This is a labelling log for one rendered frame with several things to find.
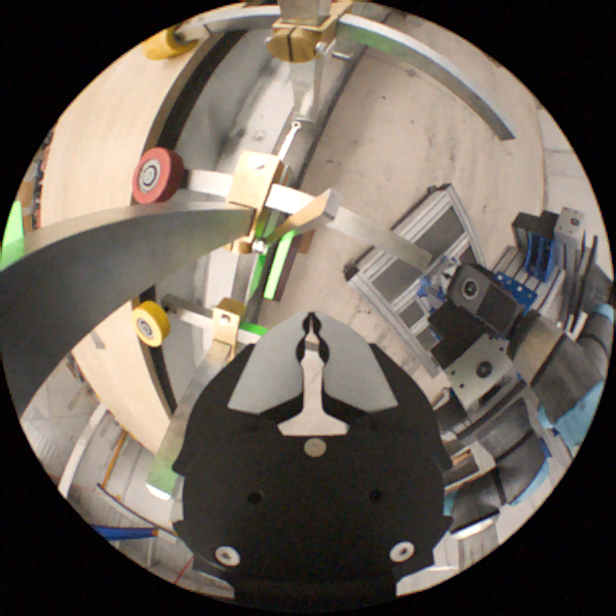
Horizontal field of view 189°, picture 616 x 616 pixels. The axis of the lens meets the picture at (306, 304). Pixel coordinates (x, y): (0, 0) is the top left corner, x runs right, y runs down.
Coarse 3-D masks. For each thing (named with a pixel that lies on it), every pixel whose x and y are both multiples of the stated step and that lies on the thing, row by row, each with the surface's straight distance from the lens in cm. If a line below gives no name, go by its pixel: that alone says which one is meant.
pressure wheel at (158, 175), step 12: (144, 156) 31; (156, 156) 29; (168, 156) 28; (180, 156) 30; (144, 168) 31; (156, 168) 29; (168, 168) 27; (180, 168) 29; (132, 180) 32; (144, 180) 30; (156, 180) 28; (168, 180) 27; (180, 180) 29; (144, 192) 30; (156, 192) 28; (168, 192) 28
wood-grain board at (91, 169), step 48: (192, 48) 42; (96, 96) 66; (144, 96) 41; (96, 144) 49; (144, 144) 34; (48, 192) 87; (96, 192) 44; (96, 384) 125; (144, 384) 60; (144, 432) 143
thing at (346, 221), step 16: (192, 176) 30; (208, 176) 28; (224, 176) 27; (208, 192) 28; (224, 192) 27; (272, 192) 25; (288, 192) 24; (288, 208) 24; (336, 224) 25; (352, 224) 25; (368, 224) 25; (368, 240) 26; (384, 240) 26; (400, 240) 28; (400, 256) 28; (416, 256) 29
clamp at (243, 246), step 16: (240, 160) 26; (272, 160) 25; (240, 176) 25; (256, 176) 25; (272, 176) 24; (240, 192) 25; (256, 192) 24; (256, 208) 24; (256, 224) 24; (240, 240) 25
